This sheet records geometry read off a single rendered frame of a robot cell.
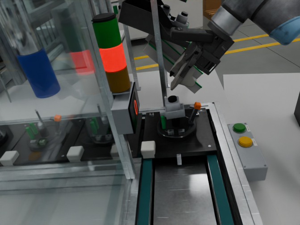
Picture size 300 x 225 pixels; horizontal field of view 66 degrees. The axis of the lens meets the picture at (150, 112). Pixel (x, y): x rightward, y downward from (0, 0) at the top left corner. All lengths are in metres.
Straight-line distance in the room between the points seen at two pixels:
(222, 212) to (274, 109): 0.64
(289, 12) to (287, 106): 0.63
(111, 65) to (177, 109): 0.34
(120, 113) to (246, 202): 0.39
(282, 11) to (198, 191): 0.51
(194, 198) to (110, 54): 0.46
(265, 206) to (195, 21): 4.35
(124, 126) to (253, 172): 0.41
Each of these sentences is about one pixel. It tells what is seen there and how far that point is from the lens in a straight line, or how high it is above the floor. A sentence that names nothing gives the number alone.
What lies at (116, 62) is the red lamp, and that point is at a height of 1.33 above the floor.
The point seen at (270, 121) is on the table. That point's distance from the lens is 1.09.
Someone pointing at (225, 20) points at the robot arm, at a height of 1.34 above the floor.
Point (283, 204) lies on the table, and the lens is 0.81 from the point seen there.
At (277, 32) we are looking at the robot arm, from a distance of 0.64.
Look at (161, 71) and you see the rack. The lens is 0.93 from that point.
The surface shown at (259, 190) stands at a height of 0.86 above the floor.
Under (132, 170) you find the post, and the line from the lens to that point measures 0.69.
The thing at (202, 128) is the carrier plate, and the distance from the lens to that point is 0.84.
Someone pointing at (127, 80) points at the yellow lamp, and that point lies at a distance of 0.51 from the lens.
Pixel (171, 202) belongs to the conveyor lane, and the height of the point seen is 0.92.
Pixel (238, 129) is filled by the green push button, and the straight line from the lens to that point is 0.84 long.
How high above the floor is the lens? 1.50
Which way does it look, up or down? 35 degrees down
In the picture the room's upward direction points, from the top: 10 degrees counter-clockwise
